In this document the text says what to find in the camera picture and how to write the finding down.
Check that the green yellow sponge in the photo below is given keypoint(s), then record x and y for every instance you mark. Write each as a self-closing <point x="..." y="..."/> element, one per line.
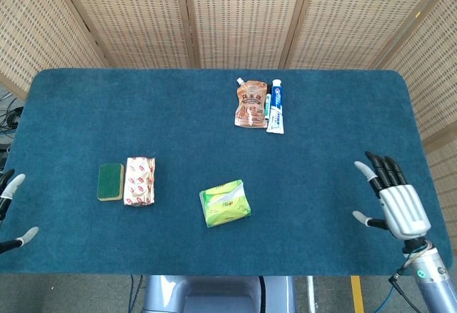
<point x="111" y="182"/>

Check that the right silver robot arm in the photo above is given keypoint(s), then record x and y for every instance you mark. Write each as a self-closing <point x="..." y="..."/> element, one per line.
<point x="430" y="273"/>

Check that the blue table mat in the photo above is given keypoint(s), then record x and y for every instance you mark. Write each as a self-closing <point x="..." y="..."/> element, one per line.
<point x="228" y="170"/>

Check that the brown spouted sauce pouch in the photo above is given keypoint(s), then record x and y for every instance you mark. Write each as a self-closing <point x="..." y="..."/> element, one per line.
<point x="250" y="104"/>

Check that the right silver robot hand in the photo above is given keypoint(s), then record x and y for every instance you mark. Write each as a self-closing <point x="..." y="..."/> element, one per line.
<point x="403" y="206"/>

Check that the green tissue pack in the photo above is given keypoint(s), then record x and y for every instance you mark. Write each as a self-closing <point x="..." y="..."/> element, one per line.
<point x="224" y="204"/>

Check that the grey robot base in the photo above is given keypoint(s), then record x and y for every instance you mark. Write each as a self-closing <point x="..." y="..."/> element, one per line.
<point x="218" y="294"/>

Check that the small green white tube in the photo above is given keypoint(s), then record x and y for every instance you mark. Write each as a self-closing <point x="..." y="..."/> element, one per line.
<point x="267" y="106"/>

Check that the red white snack packet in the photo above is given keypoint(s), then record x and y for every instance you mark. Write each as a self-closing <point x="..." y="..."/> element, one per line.
<point x="139" y="181"/>

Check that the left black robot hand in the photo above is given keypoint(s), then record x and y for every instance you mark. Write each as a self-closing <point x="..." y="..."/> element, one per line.
<point x="10" y="188"/>

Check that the blue white toothpaste tube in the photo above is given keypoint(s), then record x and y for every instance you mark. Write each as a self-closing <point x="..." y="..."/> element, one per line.
<point x="276" y="107"/>

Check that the woven bamboo folding screen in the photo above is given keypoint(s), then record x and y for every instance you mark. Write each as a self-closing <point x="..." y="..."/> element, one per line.
<point x="228" y="16"/>

